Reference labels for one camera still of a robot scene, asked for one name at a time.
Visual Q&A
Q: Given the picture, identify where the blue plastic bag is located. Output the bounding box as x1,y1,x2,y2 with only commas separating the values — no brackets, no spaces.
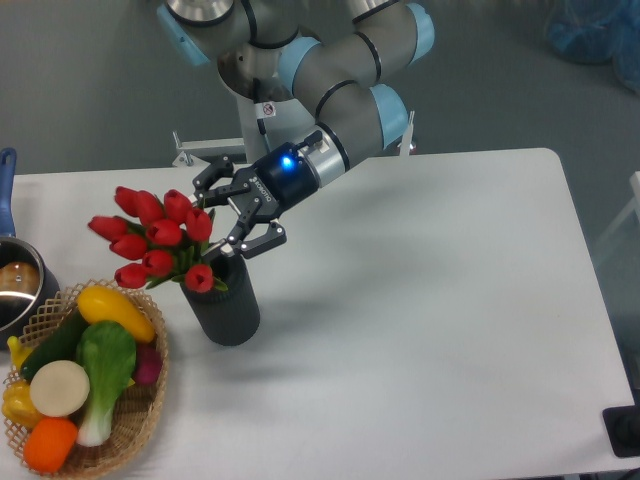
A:
544,1,639,93

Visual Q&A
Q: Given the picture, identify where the orange fruit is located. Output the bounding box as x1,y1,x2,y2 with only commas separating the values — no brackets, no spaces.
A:
23,417,78,474

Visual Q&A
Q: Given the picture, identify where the yellow banana tip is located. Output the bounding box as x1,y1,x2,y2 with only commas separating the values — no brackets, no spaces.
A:
7,336,33,370

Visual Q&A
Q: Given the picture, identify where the red tulip bouquet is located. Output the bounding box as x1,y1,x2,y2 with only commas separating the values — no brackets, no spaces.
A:
88,186,228,294

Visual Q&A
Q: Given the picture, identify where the white frame at right edge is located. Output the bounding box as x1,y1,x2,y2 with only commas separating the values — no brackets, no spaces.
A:
592,171,639,266

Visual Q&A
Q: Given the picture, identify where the dark green cucumber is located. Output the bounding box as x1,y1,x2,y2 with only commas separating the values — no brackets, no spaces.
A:
20,309,89,382

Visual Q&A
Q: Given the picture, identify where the yellow squash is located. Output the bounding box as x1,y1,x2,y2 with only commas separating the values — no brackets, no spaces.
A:
76,285,156,344

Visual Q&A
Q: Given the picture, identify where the purple red radish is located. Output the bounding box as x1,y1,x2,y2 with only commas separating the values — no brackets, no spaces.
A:
132,344,163,386

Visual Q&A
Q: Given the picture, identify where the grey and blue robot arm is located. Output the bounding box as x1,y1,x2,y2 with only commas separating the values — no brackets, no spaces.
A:
157,1,434,260

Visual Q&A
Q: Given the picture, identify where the blue handled saucepan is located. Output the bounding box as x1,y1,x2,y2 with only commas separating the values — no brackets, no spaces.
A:
1,147,59,351

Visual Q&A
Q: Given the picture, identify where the dark grey ribbed vase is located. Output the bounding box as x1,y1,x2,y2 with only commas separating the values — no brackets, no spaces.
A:
181,255,260,346

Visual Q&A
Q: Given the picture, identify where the green bok choy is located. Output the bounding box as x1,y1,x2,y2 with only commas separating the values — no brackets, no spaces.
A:
76,320,136,447

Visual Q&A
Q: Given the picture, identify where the yellow bell pepper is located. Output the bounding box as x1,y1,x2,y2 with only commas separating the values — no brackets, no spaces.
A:
2,380,44,429

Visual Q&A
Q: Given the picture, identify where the black device at table edge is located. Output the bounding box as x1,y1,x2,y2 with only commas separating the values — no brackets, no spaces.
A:
602,405,639,458

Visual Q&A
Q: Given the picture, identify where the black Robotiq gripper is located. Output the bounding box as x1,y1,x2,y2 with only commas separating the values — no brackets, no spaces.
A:
191,141,319,259

